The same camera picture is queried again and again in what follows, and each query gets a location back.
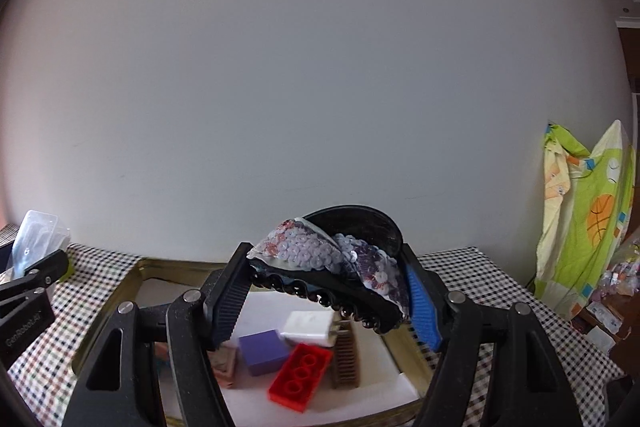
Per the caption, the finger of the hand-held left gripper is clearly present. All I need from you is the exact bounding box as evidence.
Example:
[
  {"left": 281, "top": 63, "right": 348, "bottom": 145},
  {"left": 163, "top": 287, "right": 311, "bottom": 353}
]
[{"left": 0, "top": 249, "right": 70, "bottom": 304}]

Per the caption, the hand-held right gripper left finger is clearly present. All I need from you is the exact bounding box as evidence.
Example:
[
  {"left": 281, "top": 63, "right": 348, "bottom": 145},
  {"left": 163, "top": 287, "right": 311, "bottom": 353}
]
[{"left": 60, "top": 242, "right": 257, "bottom": 427}]

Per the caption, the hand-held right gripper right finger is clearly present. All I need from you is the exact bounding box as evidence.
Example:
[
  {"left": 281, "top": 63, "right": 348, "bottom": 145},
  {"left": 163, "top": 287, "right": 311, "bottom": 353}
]
[{"left": 401, "top": 243, "right": 584, "bottom": 427}]

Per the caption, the clear plastic packet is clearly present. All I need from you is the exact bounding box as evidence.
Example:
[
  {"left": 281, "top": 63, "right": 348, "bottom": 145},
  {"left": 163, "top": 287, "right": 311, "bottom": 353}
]
[{"left": 8, "top": 209, "right": 72, "bottom": 281}]

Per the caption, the purple block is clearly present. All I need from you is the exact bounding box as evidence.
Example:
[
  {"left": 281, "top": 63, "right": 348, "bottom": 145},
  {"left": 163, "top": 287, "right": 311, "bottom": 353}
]
[{"left": 238, "top": 329, "right": 292, "bottom": 377}]

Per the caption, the white charger adapter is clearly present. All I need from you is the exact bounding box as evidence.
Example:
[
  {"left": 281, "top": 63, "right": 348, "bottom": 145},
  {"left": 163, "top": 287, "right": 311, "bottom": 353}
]
[{"left": 276, "top": 310, "right": 346, "bottom": 349}]

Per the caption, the gold tin box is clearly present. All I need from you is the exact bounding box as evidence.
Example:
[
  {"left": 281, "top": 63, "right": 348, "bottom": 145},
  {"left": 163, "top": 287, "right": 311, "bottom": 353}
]
[{"left": 97, "top": 258, "right": 437, "bottom": 427}]

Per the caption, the black sequin hair clip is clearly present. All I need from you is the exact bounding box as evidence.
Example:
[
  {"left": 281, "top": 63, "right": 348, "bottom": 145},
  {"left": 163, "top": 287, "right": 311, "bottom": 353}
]
[{"left": 247, "top": 205, "right": 412, "bottom": 336}]

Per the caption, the checkered tablecloth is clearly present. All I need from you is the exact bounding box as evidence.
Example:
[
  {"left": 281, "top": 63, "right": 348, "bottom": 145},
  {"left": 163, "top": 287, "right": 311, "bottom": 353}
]
[{"left": 0, "top": 227, "right": 629, "bottom": 427}]

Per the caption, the brown comb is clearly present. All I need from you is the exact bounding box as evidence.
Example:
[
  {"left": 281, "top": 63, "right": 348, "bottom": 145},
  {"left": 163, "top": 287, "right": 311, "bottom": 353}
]
[{"left": 331, "top": 320, "right": 362, "bottom": 390}]

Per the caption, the white paper liner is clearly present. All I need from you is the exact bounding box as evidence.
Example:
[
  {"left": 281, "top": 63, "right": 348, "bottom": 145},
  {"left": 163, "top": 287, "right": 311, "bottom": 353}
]
[{"left": 135, "top": 279, "right": 422, "bottom": 426}]

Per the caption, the red toy brick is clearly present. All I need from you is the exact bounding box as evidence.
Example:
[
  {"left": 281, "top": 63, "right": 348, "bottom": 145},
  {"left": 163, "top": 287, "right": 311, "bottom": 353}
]
[{"left": 267, "top": 343, "right": 335, "bottom": 414}]

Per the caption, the printed blanket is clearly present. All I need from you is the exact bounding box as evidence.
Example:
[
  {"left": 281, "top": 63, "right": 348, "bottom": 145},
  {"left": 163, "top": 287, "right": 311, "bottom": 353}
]
[{"left": 533, "top": 119, "right": 639, "bottom": 321}]

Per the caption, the pile of small packets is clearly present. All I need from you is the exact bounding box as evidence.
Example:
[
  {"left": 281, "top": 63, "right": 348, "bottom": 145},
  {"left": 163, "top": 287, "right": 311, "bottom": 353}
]
[{"left": 570, "top": 237, "right": 640, "bottom": 358}]

